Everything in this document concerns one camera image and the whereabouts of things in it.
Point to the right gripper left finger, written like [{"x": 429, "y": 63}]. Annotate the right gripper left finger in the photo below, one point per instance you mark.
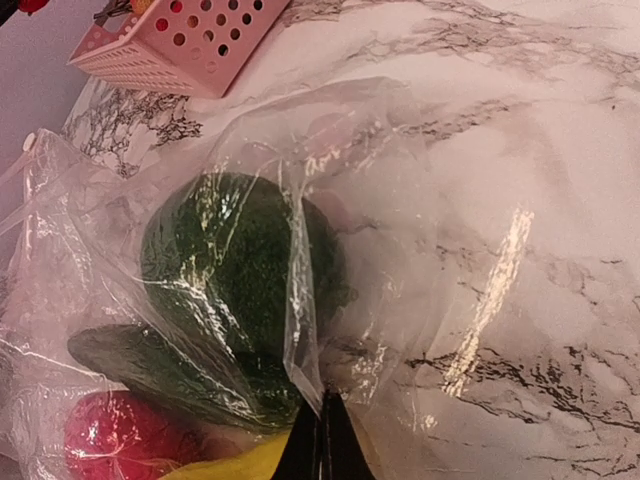
[{"x": 302, "y": 455}]

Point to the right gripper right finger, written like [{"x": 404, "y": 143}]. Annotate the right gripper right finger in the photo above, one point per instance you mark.
[{"x": 342, "y": 455}]

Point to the yellow fake lemon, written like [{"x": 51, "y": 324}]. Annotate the yellow fake lemon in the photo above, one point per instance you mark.
[{"x": 260, "y": 462}]

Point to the red fake tomato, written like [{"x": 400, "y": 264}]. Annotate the red fake tomato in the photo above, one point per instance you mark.
[{"x": 116, "y": 435}]

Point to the green fake cucumber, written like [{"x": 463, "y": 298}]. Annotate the green fake cucumber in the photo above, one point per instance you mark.
[{"x": 252, "y": 392}]

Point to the clear zip top bag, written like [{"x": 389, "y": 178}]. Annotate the clear zip top bag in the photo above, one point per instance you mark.
[{"x": 366, "y": 293}]

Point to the green fake vegetable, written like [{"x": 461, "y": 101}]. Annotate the green fake vegetable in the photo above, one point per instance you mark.
[{"x": 215, "y": 262}]

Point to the pink perforated plastic basket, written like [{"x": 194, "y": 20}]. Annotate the pink perforated plastic basket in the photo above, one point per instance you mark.
[{"x": 193, "y": 48}]

